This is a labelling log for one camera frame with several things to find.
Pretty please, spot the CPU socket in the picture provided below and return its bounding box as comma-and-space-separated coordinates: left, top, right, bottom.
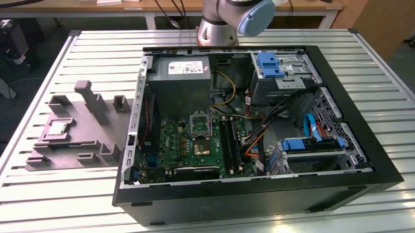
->
192, 141, 212, 156

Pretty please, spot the black RAM slot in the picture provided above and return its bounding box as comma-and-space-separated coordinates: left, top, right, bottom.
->
218, 117, 234, 174

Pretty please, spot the black wire bundle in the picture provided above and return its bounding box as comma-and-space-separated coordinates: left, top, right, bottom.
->
241, 83, 325, 144

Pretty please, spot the metal locking lever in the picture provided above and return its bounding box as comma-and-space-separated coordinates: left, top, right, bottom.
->
208, 120, 214, 157

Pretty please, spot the metal disk bay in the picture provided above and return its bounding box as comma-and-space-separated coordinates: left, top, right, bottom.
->
265, 145, 369, 175

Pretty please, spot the wooden desk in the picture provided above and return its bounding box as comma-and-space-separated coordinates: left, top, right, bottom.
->
0, 0, 345, 30

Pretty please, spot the green motherboard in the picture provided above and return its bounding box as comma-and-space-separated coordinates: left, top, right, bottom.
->
138, 116, 257, 183

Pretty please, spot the blue disk carrier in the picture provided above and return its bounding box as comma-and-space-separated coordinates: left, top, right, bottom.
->
280, 135, 347, 153

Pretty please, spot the blue drive bracket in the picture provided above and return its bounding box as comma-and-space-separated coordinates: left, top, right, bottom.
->
254, 51, 286, 79

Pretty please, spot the red wire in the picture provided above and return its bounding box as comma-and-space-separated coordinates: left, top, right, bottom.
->
142, 96, 153, 146

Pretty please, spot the silver CPU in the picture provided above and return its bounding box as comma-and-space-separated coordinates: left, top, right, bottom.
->
45, 122, 69, 135

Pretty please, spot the metal drive cage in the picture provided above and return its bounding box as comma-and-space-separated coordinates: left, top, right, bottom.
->
249, 51, 324, 105

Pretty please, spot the white box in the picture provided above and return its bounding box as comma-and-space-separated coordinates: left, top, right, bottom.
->
96, 0, 124, 7

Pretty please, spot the wooden cabinet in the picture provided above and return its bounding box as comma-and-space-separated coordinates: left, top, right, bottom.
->
332, 0, 415, 61

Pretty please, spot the blue flat wire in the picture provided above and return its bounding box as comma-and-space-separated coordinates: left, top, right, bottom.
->
301, 114, 324, 143

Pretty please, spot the RAM stick in rack slot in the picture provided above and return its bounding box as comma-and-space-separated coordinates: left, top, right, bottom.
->
46, 140, 94, 149

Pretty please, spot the black graphics card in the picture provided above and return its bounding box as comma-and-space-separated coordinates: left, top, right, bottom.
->
172, 166, 221, 182

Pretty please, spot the grey parts rack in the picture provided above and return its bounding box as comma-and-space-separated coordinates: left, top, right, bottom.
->
24, 80, 134, 172

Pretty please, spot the grey power supply unit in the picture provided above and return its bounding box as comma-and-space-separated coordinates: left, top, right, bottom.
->
146, 56, 213, 122

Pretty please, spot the yellow wire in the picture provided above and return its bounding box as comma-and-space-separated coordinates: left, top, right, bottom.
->
208, 69, 237, 107

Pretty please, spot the dark wrist camera box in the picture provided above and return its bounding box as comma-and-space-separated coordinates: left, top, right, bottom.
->
0, 19, 29, 65

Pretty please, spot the orange wire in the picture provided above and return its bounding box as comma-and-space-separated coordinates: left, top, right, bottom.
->
242, 137, 260, 160

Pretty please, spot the black PC case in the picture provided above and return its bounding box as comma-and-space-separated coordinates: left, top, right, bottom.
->
112, 45, 405, 227

